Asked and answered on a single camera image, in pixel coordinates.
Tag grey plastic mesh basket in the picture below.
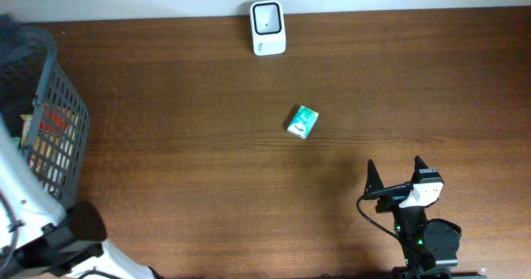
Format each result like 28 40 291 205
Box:
1 14 90 208

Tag small teal tissue pack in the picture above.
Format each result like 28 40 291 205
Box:
287 105 319 140

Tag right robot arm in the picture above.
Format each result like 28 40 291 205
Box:
356 156 482 279

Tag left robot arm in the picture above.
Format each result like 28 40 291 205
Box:
1 126 159 279

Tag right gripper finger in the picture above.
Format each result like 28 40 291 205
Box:
363 159 385 200
412 156 431 183

